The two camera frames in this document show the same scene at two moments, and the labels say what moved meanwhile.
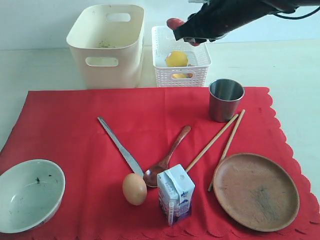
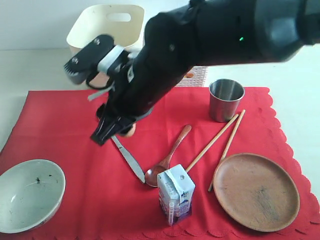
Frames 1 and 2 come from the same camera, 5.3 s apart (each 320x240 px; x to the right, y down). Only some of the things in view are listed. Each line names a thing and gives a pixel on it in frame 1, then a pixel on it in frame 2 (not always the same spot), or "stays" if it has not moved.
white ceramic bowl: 31,192 stays
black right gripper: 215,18 to 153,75
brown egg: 134,188 to 132,130
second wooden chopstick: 229,143 stays
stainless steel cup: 225,97 stays
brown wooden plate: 256,192 stays
